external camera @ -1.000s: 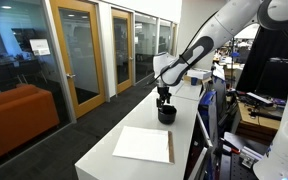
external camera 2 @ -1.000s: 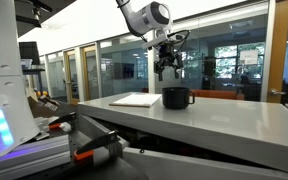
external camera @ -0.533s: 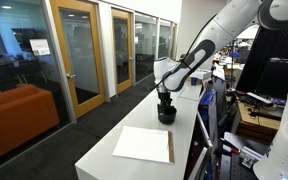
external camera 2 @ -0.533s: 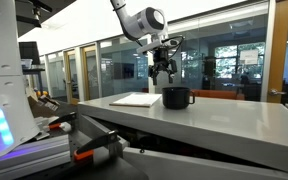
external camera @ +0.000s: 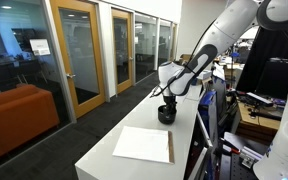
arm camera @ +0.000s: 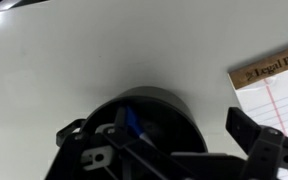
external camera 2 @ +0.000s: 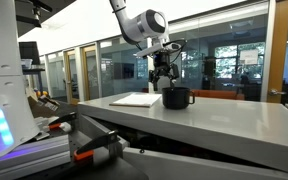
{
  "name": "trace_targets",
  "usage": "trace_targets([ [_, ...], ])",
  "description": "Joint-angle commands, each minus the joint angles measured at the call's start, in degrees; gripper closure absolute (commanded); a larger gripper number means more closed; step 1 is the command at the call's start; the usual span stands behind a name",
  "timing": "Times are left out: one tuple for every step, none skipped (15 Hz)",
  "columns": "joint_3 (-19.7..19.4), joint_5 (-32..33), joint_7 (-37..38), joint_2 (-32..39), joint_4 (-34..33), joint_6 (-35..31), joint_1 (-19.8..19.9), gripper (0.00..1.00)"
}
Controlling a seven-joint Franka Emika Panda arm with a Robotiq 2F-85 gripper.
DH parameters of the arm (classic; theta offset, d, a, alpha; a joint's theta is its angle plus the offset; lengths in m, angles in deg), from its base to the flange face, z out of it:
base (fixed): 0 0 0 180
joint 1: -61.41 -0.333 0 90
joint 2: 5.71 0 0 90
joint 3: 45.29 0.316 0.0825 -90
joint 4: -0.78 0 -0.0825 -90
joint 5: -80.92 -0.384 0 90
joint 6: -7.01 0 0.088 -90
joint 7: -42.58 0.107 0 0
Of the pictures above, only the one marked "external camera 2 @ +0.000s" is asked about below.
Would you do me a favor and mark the right orange black clamp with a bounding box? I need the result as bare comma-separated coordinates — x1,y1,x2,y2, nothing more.
43,112,77,132

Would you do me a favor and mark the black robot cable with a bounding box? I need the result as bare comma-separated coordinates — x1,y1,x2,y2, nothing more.
162,39,188,65

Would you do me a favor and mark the orange sofa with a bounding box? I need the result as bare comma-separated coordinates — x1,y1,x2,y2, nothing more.
193,90,245,100

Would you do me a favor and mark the left orange black clamp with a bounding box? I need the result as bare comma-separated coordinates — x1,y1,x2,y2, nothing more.
73,130,118,163

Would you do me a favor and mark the white paper sheet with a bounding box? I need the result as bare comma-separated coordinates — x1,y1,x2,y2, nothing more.
111,93,161,108

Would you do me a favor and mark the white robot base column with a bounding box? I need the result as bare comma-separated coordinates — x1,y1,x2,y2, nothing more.
0,0,39,157

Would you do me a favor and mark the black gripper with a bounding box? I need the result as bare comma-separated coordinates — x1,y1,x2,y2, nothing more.
149,51,179,91

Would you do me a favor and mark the orange black clamp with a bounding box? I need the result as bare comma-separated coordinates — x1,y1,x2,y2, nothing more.
73,130,118,163
43,112,77,132

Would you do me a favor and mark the aluminium frame rail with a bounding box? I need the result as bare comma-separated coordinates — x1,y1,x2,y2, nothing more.
0,135,71,180

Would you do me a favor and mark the wooden office door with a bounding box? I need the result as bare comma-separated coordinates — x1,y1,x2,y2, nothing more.
64,50,79,105
267,0,288,105

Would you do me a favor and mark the cardboard box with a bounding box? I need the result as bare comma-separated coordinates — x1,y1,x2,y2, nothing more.
26,88,60,118

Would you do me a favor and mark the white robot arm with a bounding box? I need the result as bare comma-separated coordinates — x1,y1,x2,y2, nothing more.
109,0,182,91

